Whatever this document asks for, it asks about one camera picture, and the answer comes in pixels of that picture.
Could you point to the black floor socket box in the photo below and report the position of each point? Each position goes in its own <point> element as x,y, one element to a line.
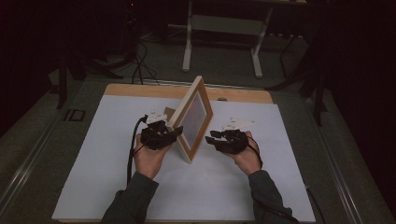
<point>74,115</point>

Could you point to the wooden picture frame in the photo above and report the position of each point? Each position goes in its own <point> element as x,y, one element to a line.
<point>193,119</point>

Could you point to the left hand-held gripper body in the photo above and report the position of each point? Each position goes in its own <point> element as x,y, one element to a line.
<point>154,135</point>

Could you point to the white metal stand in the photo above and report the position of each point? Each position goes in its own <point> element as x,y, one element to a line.
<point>224,25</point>

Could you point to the metal floor rail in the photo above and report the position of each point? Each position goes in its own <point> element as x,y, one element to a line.
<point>28,168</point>
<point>339,161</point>

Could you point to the black metal stand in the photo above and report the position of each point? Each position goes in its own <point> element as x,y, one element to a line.
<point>317,93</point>
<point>62,81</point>

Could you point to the person's right hand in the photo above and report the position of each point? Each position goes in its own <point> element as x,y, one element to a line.
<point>250,160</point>

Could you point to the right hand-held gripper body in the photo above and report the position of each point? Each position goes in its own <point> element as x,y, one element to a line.
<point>233,141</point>

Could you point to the person's left hand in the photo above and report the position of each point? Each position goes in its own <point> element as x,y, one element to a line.
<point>149,161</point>

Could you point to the white table sheet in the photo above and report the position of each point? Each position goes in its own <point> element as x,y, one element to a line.
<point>118,118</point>

